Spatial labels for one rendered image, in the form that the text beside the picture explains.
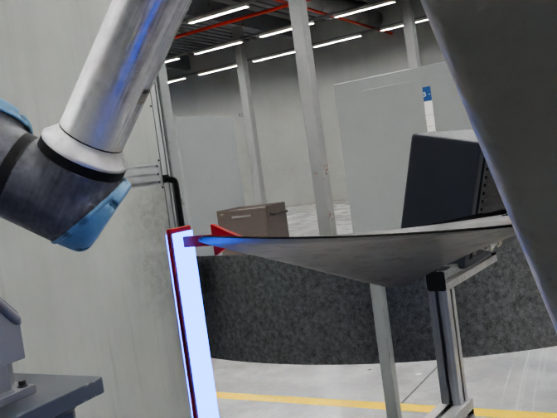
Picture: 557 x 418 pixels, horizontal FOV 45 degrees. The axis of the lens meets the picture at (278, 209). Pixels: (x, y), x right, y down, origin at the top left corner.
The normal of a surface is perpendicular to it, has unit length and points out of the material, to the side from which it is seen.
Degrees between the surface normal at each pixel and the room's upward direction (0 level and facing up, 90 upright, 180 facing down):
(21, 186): 93
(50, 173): 94
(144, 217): 90
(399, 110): 90
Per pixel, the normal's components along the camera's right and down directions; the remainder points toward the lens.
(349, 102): -0.51, 0.11
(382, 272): 0.06, 0.92
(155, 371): 0.81, -0.08
